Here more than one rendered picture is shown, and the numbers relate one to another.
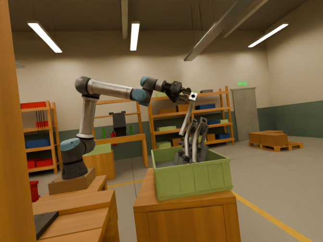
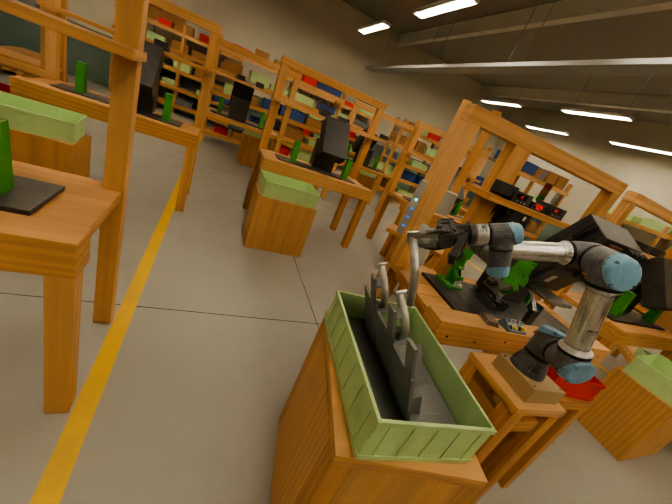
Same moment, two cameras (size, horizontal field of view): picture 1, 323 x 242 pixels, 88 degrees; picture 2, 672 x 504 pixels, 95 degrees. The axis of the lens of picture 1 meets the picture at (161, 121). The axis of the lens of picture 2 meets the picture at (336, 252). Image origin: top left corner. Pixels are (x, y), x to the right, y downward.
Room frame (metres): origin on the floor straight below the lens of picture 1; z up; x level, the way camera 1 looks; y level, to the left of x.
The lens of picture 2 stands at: (2.04, -0.72, 1.61)
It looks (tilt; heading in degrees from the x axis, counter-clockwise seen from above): 22 degrees down; 165
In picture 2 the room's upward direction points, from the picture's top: 23 degrees clockwise
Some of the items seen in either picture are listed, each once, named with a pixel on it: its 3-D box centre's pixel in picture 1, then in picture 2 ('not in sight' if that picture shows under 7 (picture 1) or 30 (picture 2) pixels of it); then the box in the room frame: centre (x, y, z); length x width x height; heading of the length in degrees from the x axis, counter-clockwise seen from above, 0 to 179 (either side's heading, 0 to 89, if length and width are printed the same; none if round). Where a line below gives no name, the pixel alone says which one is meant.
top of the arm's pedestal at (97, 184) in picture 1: (77, 188); (514, 382); (1.09, 0.59, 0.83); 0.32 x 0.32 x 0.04; 8
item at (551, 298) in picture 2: not in sight; (537, 288); (0.47, 1.06, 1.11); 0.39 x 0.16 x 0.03; 8
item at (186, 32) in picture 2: not in sight; (179, 70); (-8.17, -4.10, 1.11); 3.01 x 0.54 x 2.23; 102
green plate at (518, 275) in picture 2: not in sight; (521, 273); (0.46, 0.90, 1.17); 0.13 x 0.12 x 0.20; 98
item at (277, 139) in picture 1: (272, 139); not in sight; (5.19, -3.33, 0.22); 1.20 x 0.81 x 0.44; 7
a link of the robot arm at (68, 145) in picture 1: (71, 149); (549, 342); (1.09, 0.60, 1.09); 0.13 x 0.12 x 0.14; 172
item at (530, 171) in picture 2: not in sight; (505, 210); (-4.45, 4.44, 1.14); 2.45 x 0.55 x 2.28; 102
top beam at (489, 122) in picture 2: not in sight; (553, 155); (0.09, 0.92, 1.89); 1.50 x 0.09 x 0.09; 98
